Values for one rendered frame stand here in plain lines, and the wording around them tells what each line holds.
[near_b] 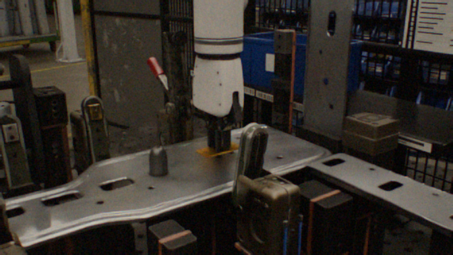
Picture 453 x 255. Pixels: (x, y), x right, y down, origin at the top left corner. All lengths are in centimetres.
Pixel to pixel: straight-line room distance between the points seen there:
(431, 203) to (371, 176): 11
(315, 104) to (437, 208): 39
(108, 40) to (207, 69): 294
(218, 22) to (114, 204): 33
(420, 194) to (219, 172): 32
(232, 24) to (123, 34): 281
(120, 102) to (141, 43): 58
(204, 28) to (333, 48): 31
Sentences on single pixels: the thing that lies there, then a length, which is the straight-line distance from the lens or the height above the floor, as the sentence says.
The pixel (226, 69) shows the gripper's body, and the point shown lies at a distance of 77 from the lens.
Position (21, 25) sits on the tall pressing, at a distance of 878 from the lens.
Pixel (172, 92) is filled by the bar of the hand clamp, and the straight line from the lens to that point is 93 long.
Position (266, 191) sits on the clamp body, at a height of 104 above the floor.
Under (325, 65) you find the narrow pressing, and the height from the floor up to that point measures 114.
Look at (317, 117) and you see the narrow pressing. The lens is 102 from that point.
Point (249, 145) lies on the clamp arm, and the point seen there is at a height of 109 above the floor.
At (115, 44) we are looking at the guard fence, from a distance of 364.
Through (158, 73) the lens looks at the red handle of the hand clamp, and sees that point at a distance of 100.
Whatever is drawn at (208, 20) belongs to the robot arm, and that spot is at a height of 125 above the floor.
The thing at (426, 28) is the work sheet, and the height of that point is 121.
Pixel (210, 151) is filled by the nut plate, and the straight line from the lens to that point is 84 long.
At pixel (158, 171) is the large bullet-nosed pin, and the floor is 101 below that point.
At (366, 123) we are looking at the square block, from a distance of 90.
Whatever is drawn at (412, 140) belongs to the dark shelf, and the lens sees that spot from 96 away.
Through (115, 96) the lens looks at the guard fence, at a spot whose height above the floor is 41.
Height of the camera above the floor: 132
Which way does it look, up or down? 18 degrees down
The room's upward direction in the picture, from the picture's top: straight up
